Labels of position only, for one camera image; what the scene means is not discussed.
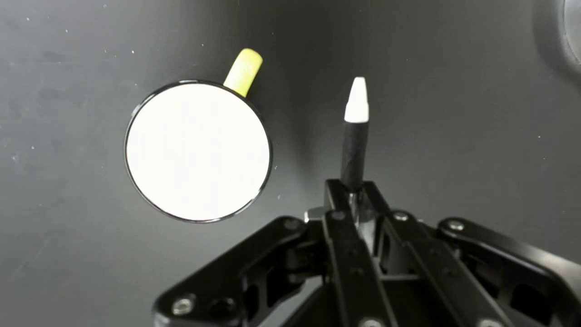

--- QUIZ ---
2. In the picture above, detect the black pen white cap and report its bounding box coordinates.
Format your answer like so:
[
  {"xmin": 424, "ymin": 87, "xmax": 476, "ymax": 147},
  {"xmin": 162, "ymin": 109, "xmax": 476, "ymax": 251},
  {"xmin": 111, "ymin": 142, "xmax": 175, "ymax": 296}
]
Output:
[{"xmin": 342, "ymin": 76, "xmax": 371, "ymax": 191}]

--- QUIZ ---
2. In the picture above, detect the yellow mug white inside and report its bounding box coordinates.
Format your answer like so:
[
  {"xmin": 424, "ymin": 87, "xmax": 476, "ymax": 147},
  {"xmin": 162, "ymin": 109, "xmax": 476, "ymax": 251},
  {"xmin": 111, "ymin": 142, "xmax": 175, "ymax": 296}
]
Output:
[{"xmin": 126, "ymin": 47, "xmax": 273, "ymax": 223}]

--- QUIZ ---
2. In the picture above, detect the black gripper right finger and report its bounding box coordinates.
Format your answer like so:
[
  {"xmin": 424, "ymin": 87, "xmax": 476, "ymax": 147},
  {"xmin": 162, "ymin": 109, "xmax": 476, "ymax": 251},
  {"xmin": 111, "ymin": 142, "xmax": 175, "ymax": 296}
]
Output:
[{"xmin": 364, "ymin": 181, "xmax": 513, "ymax": 327}]

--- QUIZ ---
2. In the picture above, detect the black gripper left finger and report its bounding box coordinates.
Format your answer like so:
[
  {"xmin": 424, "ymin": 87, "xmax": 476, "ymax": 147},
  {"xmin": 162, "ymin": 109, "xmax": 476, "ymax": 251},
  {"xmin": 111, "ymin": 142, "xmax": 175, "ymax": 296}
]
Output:
[{"xmin": 324, "ymin": 180, "xmax": 398, "ymax": 327}]

